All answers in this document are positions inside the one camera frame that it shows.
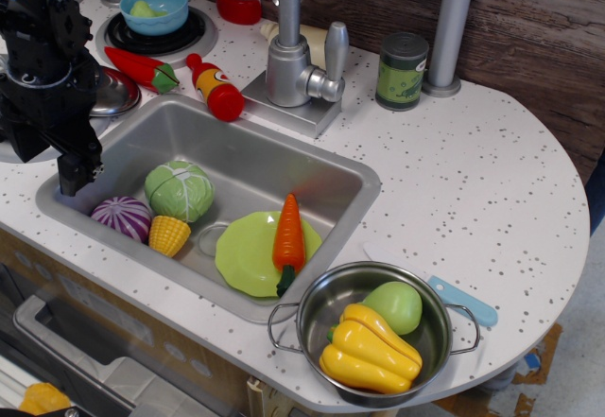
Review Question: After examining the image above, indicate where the black stove burner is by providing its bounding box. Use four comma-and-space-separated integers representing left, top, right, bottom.
95, 8, 218, 68

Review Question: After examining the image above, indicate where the orange toy carrot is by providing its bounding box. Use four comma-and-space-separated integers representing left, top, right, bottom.
272, 193, 306, 297

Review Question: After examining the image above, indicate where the silver pot lid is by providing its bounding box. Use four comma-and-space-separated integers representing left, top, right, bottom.
91, 66, 141, 117

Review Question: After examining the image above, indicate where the cream toy bottle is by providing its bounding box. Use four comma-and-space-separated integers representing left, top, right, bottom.
259, 21, 328, 68

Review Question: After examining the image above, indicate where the grey vertical post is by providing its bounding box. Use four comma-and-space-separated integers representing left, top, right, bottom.
423, 0, 471, 98

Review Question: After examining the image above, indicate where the light green plate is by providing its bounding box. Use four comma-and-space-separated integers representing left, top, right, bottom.
215, 210, 323, 299

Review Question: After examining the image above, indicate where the toy oven door handle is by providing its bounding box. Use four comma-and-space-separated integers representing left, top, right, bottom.
12, 295, 135, 416

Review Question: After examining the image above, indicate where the red white toy slice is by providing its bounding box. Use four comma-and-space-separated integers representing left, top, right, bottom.
216, 0, 262, 26

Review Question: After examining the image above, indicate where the green toy can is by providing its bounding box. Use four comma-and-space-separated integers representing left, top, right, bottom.
375, 32, 429, 112

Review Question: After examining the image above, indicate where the yellow toy bell pepper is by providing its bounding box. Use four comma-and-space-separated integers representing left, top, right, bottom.
319, 304, 424, 394

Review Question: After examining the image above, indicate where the purple toy onion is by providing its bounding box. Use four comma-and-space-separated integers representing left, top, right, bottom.
91, 197, 152, 243

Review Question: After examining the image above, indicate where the blue bowl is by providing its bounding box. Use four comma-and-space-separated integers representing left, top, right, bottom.
119, 0, 189, 37

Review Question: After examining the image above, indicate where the white knife blue handle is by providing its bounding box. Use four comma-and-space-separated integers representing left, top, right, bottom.
363, 242, 498, 327

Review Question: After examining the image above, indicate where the green toy in bowl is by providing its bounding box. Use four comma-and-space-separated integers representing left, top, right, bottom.
130, 0, 167, 18

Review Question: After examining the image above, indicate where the green toy cabbage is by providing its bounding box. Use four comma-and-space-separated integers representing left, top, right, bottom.
144, 161, 215, 223

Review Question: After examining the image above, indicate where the red toy chili pepper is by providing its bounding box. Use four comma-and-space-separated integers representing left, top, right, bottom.
104, 46, 180, 95

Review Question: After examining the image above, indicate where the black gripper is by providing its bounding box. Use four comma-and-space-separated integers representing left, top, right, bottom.
1, 52, 103, 197

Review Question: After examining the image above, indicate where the steel pot with handles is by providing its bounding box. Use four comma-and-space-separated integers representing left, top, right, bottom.
292, 261, 457, 408

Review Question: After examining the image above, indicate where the yellow toy at bottom left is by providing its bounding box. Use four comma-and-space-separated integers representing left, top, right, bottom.
18, 383, 71, 416

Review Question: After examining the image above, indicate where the red toy ketchup bottle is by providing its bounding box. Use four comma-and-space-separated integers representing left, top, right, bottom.
185, 53, 245, 122

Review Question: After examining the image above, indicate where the stainless steel sink basin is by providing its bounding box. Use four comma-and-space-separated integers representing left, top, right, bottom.
36, 96, 380, 323

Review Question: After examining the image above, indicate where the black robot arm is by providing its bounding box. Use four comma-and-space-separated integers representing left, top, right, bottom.
1, 0, 103, 197

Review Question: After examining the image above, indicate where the yellow toy corn piece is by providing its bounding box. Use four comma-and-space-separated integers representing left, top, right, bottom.
148, 216, 191, 257

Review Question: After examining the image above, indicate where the green toy pear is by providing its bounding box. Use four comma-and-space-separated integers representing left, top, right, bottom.
361, 281, 423, 336

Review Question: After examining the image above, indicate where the silver toy faucet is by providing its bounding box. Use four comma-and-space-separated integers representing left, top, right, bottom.
243, 0, 349, 138

